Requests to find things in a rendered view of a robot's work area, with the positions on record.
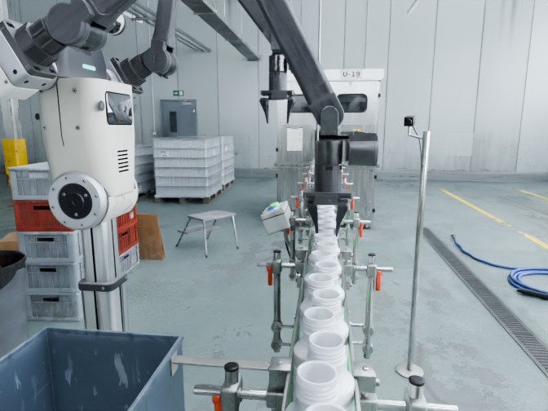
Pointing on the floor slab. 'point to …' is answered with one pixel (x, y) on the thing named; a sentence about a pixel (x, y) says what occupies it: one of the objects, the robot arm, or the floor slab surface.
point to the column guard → (14, 154)
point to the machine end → (351, 87)
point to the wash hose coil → (516, 275)
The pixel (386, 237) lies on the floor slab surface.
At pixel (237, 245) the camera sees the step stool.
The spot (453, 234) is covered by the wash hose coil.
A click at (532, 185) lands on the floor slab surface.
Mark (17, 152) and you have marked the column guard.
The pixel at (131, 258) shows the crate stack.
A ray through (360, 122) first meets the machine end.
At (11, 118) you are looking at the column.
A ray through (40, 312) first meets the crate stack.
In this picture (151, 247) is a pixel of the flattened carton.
